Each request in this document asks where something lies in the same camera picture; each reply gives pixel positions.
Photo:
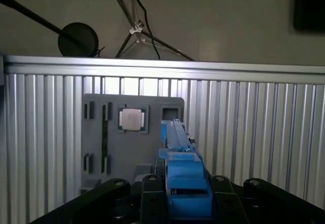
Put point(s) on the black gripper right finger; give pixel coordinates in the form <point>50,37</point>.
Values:
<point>279,203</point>

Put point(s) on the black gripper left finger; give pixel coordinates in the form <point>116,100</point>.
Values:
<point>101,196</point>

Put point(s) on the hard disk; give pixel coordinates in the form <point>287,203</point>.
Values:
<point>185,203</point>

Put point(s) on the gray parts rack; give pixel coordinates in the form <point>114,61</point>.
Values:
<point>132,153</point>

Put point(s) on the silver CPU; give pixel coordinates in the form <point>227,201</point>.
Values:
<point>133,119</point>

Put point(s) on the black round stand base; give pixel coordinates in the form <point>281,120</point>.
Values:
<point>81,39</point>

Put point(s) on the silver tripod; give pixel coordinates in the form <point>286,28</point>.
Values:
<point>128,38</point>

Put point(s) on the dark wall panel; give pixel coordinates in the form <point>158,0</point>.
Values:
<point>311,5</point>

